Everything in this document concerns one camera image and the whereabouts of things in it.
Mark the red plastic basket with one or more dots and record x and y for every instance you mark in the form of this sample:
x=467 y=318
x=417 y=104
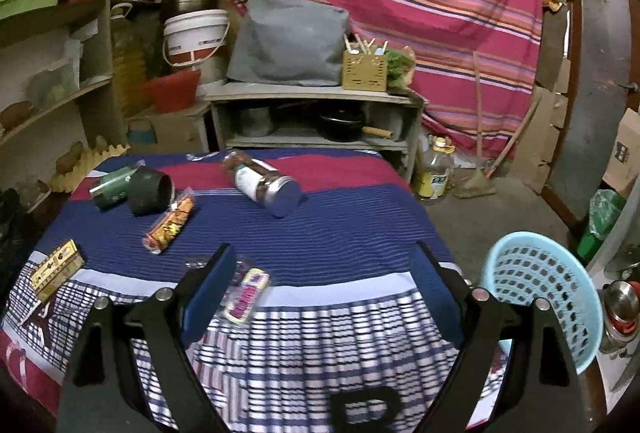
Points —
x=172 y=90

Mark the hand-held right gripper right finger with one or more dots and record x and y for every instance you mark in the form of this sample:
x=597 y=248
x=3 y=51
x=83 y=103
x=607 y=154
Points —
x=435 y=298

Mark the yellow flat packet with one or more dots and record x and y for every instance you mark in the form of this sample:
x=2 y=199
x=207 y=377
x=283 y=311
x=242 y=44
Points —
x=55 y=268

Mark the printed cardboard box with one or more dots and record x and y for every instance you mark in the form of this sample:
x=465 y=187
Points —
x=622 y=148

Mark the pink clear wrapper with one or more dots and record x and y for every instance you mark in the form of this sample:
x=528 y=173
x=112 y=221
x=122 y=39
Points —
x=246 y=295

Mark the orange snack packet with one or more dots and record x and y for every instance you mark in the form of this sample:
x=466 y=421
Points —
x=170 y=223

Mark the light blue plastic basket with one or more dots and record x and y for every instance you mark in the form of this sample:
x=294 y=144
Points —
x=545 y=263

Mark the yellow egg tray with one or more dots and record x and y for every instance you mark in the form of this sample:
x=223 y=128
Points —
x=75 y=178

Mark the green plastic tray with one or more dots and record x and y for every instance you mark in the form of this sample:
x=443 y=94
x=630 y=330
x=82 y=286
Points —
x=30 y=2

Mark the clear plastic wrapper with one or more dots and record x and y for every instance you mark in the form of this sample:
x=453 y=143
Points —
x=197 y=263

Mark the green leafy vegetables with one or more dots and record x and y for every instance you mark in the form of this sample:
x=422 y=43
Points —
x=400 y=65

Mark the wooden wall shelf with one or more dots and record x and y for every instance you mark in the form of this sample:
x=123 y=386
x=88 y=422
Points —
x=50 y=110

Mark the white plastic bucket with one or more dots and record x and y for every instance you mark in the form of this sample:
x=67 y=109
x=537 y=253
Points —
x=195 y=35

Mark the cardboard wall panels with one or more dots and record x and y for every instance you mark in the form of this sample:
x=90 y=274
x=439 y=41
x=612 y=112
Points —
x=545 y=138

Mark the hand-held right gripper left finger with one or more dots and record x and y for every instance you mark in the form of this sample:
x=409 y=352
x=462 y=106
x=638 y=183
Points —
x=210 y=298

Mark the grey cushion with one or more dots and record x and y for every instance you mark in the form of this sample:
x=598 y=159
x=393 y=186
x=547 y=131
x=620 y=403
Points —
x=290 y=43

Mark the yellowish oil jug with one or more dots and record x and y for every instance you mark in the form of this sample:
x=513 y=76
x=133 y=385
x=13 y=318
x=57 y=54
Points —
x=127 y=63

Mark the steel container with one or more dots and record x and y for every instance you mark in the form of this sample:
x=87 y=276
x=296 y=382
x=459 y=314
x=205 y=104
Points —
x=620 y=308

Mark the oil bottle with yellow label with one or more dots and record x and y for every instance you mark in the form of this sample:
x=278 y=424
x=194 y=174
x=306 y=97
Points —
x=432 y=178

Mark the straw broom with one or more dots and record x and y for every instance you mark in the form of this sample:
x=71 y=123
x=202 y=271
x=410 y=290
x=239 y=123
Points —
x=475 y=183

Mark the brown potato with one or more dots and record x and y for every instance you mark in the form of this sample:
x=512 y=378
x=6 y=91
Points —
x=70 y=156

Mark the black paper cup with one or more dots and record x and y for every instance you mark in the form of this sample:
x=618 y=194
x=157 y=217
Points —
x=147 y=193

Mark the clear jar with blue lid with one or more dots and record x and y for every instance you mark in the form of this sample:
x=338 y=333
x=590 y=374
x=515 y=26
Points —
x=257 y=183

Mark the grey low shelf unit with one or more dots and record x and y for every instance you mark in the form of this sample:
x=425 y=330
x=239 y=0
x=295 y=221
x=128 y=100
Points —
x=310 y=94

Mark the green plastic bag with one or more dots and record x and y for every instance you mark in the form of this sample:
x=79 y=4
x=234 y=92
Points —
x=602 y=218

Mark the small steel pot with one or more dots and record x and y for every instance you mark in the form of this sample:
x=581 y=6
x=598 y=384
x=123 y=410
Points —
x=255 y=123

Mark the blue red striped blanket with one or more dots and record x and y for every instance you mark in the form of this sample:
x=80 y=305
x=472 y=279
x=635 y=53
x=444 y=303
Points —
x=325 y=233

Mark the wooden cutlery holder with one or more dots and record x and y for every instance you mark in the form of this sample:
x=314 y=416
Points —
x=365 y=73

